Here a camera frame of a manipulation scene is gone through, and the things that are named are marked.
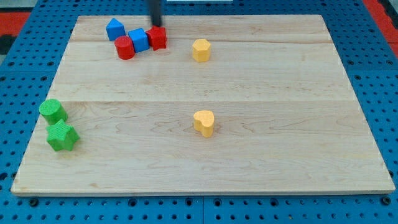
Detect yellow heart block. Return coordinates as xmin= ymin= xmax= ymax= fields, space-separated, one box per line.
xmin=193 ymin=110 xmax=215 ymax=138

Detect blue cube block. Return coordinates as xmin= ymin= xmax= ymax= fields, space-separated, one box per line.
xmin=127 ymin=28 xmax=150 ymax=53

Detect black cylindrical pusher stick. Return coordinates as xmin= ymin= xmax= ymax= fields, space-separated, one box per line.
xmin=147 ymin=0 xmax=162 ymax=27

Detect blue pentagon block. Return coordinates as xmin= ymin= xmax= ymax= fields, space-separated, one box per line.
xmin=106 ymin=18 xmax=126 ymax=41

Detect green star block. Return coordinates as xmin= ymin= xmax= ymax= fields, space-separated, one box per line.
xmin=46 ymin=119 xmax=80 ymax=151

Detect green cylinder block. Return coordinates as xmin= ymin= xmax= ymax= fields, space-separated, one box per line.
xmin=39 ymin=99 xmax=68 ymax=125

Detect light wooden board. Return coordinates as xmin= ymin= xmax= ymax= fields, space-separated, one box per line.
xmin=11 ymin=14 xmax=395 ymax=197

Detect red cylinder block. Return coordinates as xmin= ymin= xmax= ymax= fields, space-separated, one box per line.
xmin=114 ymin=35 xmax=135 ymax=60

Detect yellow hexagon block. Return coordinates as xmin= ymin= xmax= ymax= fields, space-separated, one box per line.
xmin=192 ymin=39 xmax=211 ymax=62

